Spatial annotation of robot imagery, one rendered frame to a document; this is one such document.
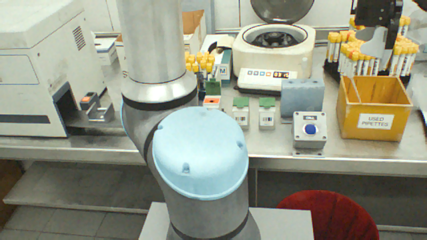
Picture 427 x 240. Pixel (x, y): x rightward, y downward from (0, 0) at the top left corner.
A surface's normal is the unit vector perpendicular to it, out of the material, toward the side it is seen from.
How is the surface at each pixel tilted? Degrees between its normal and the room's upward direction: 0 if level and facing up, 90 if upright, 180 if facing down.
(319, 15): 90
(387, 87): 90
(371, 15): 90
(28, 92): 90
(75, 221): 0
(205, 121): 7
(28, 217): 0
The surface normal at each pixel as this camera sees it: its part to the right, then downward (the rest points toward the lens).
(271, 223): -0.10, -0.82
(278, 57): -0.30, 0.57
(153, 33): 0.18, 0.53
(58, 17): 0.98, 0.01
